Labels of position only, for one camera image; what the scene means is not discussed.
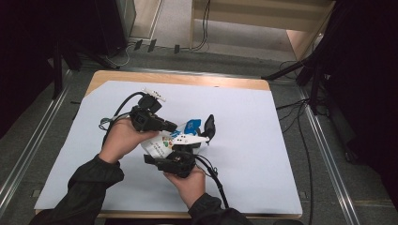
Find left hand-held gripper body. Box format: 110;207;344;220
130;87;167;132

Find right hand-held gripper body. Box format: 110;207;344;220
155;134;210;179

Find blue and white milk pouch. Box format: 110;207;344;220
140;117;203;160

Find clear container with black lid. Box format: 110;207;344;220
191;113;217;156

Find person's right hand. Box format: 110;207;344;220
162;167;207;210

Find person's left hand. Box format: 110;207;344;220
98;117;160;165

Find white paper sheet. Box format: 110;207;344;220
34;80;303;216

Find dark cabinet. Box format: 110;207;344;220
93;0;137;57

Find black tripod stand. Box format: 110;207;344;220
261;46;329;116

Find left hand-held gripper black cable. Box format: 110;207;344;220
98;91;146;148

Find hand-held gripper black cable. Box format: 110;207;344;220
195;154;230;210
98;91;146;148

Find right hand-held gripper black cable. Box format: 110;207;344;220
195;154;230;210

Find white floor cable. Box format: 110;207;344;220
104;43;135;68

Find black hanging cable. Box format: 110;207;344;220
191;0;211;52

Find light wooden shelf frame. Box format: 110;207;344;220
190;0;336;62

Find black floor cables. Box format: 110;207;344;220
275;60;315;225

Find metal floor rail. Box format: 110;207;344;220
0;69;74;217
297;87;360;225

